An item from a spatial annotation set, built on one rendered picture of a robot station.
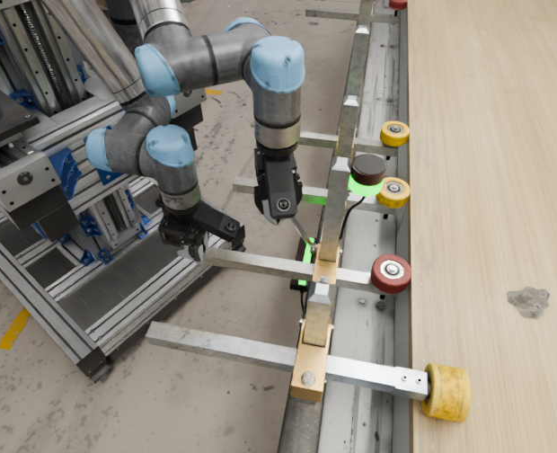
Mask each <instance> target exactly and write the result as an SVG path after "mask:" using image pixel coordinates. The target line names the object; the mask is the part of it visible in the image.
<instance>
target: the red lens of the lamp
mask: <svg viewBox="0 0 557 453"><path fill-rule="evenodd" d="M358 156H359V155H358ZM358 156H356V157H355V158H354V159H353V161H352V165H351V171H350V176H351V178H352V179H353V180H354V181H355V182H357V183H359V184H362V185H366V186H374V185H377V184H379V183H381V182H382V181H383V180H384V178H385V172H386V168H387V165H386V162H385V160H384V159H382V158H381V157H379V158H381V159H382V160H383V161H384V163H385V169H384V170H383V171H382V172H381V173H380V174H376V175H368V174H363V173H361V172H359V171H358V170H357V169H356V168H355V166H354V161H355V159H356V158H357V157H358Z"/></svg>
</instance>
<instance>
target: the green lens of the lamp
mask: <svg viewBox="0 0 557 453"><path fill-rule="evenodd" d="M383 182H384V181H382V182H381V183H379V184H377V185H375V186H363V185H360V184H358V183H356V182H355V181H354V180H353V179H352V178H351V176H350V177H349V187H350V189H351V190H352V191H353V192H355V193H356V194H358V195H361V196H374V195H376V194H377V193H378V192H380V191H381V189H382V186H383Z"/></svg>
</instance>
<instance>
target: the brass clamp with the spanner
mask: <svg viewBox="0 0 557 453"><path fill-rule="evenodd" d="M321 243H322V241H321V242H320V243H319V244H318V249H317V255H316V259H315V265H314V274H313V279H312V280H315V281H319V279H320V278H321V277H322V276H326V277H328V281H329V283H331V284H335V283H336V277H337V270H338V262H339V256H341V254H342V250H341V249H340V245H339V244H338V248H337V253H336V258H335V262H333V261H326V260H321V259H319V258H320V251H321Z"/></svg>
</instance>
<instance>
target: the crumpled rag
mask: <svg viewBox="0 0 557 453"><path fill-rule="evenodd" d="M549 298H550V292H549V291H548V290H547V289H535V288H533V287H525V288H524V289H523V290H521V291H518V290H509V291H507V301H508V302H509V304H510V305H512V306H518V307H519V309H520V312H519V313H520V314H521V316H524V317H530V318H531V317H532V318H534V319H536V318H537V317H539V316H541V315H544V309H545V308H546V307H549V306H550V304H549V303H548V300H549Z"/></svg>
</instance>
